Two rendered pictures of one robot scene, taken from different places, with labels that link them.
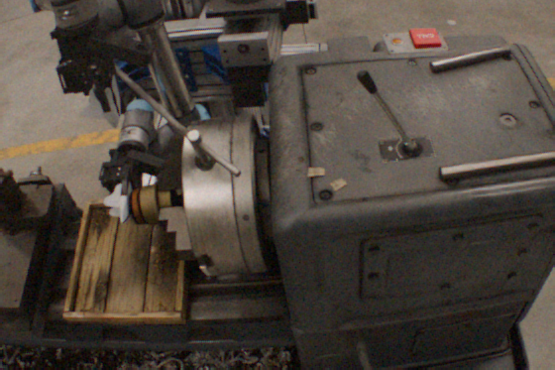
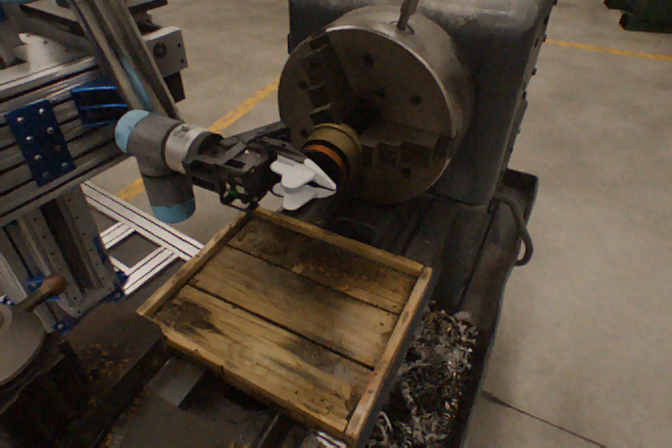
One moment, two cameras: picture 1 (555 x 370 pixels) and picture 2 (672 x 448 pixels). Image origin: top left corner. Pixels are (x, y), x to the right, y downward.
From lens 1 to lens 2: 106 cm
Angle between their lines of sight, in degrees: 49
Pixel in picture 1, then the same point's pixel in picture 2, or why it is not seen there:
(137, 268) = (316, 296)
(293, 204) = not seen: outside the picture
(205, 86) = (84, 156)
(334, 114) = not seen: outside the picture
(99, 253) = (249, 338)
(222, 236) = (462, 93)
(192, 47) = (56, 95)
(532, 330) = not seen: hidden behind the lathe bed
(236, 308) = (430, 236)
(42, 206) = (134, 330)
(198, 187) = (426, 49)
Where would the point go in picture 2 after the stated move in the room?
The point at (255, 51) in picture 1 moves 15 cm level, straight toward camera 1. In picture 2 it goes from (172, 51) to (231, 61)
